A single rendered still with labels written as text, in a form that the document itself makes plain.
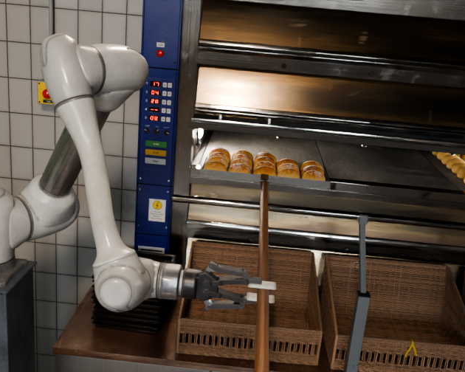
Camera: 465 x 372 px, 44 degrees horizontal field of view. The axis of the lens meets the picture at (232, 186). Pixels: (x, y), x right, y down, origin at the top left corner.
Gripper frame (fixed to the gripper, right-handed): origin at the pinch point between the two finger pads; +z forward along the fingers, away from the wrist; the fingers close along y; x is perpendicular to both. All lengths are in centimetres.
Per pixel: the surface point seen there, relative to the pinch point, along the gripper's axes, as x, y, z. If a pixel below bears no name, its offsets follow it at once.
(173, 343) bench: -66, 62, -29
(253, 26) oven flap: -110, -60, -10
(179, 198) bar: -73, 3, -31
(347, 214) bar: -73, 2, 32
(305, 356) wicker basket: -61, 57, 23
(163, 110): -107, -23, -44
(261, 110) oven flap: -106, -27, -3
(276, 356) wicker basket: -60, 59, 12
